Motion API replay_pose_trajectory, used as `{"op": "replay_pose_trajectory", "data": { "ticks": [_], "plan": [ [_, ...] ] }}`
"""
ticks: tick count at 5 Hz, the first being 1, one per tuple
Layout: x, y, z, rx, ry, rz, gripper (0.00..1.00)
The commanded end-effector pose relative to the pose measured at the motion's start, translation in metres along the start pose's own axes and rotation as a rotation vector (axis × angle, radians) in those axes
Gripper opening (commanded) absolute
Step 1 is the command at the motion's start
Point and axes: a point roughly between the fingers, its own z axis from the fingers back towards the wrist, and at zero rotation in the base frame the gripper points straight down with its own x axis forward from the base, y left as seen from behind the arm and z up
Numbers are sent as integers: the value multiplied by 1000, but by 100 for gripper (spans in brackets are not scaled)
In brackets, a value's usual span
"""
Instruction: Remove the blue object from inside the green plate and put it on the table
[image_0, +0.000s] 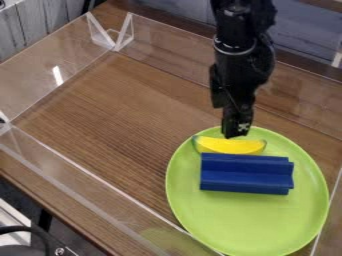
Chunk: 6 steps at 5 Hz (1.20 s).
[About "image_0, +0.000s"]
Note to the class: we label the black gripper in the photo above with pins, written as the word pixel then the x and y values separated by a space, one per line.
pixel 238 72

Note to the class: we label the blue ridged block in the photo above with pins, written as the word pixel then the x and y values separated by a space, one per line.
pixel 246 173

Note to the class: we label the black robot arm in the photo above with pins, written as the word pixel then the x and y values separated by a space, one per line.
pixel 244 21

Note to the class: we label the green round plate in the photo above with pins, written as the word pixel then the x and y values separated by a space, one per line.
pixel 250 224

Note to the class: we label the yellow banana-shaped toy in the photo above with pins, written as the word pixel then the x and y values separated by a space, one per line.
pixel 208 144

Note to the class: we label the black device with knob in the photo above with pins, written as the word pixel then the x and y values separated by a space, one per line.
pixel 67 243

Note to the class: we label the clear acrylic barrier wall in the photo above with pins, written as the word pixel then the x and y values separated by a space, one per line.
pixel 102 99

